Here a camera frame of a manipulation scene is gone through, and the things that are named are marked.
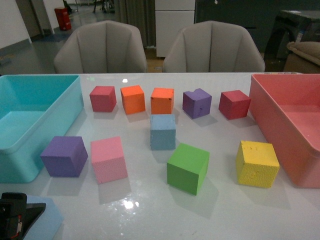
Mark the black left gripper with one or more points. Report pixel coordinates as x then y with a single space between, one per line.
17 216

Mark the teal plastic bin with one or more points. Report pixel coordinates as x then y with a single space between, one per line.
33 110

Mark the red foam cube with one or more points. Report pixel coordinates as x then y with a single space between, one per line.
234 104
103 99

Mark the left red foam cube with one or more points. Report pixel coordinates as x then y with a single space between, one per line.
103 99

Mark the pink plastic bin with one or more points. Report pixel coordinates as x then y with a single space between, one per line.
286 108

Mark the beige cushion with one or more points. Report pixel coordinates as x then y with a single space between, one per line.
308 50

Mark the green foam cube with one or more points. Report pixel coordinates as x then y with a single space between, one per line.
187 168

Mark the orange foam cube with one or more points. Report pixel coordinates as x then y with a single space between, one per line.
133 99
162 101

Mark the notched purple foam cube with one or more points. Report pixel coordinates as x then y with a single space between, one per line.
196 103

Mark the left light blue foam cube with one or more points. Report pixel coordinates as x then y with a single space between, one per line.
48 223

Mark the pink foam cube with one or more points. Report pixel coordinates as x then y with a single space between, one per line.
107 159

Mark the left orange foam cube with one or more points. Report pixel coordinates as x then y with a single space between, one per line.
133 99

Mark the red bin in background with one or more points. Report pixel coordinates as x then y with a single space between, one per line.
63 18

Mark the white cabinet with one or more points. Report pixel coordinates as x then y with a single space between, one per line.
170 17

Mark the beige chair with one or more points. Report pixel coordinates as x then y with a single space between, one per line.
213 47
102 47

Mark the dark appliance box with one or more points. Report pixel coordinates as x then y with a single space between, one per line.
292 26

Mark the right beige chair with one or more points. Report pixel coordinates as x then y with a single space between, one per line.
213 47

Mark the right orange foam cube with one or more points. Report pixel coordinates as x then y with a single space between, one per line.
162 101

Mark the left beige chair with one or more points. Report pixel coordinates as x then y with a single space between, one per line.
102 47

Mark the front purple foam cube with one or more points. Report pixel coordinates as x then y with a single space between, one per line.
65 156

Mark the right red foam cube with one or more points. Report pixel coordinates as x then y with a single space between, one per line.
234 104

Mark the yellow foam cube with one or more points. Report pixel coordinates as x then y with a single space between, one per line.
256 164

